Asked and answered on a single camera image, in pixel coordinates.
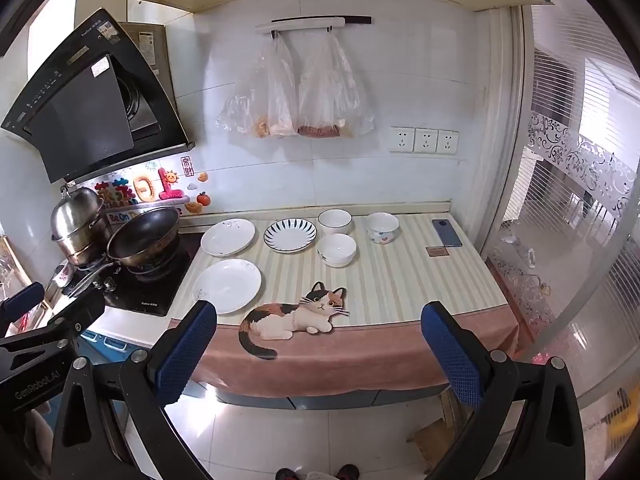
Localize clear plastic bag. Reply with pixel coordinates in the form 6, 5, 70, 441
216, 35, 299, 139
295, 32, 376, 139

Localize white plate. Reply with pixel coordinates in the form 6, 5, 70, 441
201, 218, 256, 258
192, 259, 263, 315

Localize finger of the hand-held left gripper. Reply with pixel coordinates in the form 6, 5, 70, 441
0, 282, 46, 326
47, 290, 106, 342

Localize dark frying pan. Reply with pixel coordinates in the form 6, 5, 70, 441
67, 206, 182, 298

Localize black gas stove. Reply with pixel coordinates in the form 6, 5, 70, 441
60, 232, 206, 317

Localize steel hood chimney box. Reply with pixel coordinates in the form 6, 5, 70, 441
117, 22, 176, 111

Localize cardboard box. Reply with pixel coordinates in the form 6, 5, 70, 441
407, 390, 481, 471

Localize white bowl with coloured print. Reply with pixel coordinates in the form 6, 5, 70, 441
363, 212, 400, 245

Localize frosted glass sliding door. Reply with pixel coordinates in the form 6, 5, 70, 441
480, 5, 640, 411

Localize black range hood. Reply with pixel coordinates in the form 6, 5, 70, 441
0, 7, 196, 186

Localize white wall hook rail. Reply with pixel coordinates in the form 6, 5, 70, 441
254, 16, 373, 37

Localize colourful wall stickers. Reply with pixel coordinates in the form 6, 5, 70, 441
95, 155, 213, 221

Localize blue striped plate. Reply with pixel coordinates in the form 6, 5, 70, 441
263, 218, 318, 255

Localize striped cat tablecloth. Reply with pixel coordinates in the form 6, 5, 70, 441
170, 207, 521, 398

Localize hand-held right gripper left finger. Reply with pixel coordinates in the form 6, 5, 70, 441
50, 300, 218, 480

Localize white wall socket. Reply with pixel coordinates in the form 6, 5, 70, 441
414, 128, 439, 154
436, 129, 460, 155
390, 126, 416, 153

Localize steel pot with lid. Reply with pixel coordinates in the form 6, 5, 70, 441
50, 186, 113, 267

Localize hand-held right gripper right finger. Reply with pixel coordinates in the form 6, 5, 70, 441
420, 301, 586, 480

